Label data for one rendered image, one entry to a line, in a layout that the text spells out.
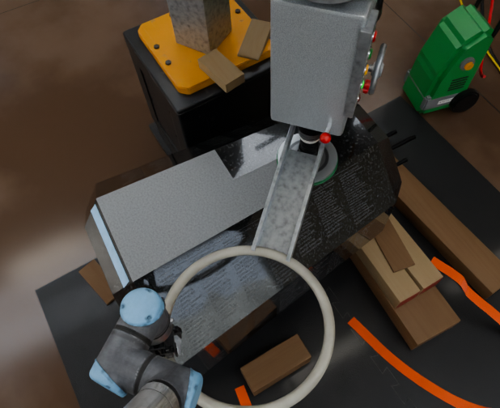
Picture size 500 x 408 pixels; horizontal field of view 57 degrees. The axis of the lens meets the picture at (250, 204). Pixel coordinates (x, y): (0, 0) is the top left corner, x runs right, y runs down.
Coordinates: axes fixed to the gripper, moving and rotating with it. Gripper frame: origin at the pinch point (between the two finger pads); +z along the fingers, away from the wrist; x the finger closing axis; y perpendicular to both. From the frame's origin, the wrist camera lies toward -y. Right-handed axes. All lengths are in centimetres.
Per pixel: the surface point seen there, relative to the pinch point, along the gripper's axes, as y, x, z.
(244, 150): -65, 34, 0
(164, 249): -31.5, 1.4, 3.0
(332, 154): -55, 65, -3
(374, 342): -8, 84, 86
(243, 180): -52, 31, 1
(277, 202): -34, 39, -10
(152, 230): -39.4, -2.0, 2.7
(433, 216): -61, 131, 73
